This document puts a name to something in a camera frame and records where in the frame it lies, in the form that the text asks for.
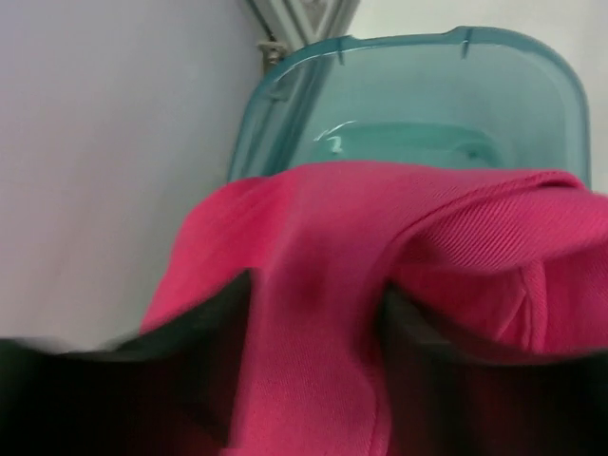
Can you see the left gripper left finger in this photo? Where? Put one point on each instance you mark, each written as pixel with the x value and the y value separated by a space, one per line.
pixel 170 391

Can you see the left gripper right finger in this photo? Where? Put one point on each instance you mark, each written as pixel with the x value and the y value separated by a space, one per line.
pixel 443 401

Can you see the pink magenta trousers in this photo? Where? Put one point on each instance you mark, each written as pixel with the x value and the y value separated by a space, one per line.
pixel 510 266

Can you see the teal plastic bin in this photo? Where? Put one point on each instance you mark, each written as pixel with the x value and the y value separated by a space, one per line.
pixel 472 97

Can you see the aluminium frame post left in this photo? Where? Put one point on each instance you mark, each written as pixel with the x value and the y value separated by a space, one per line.
pixel 289 25

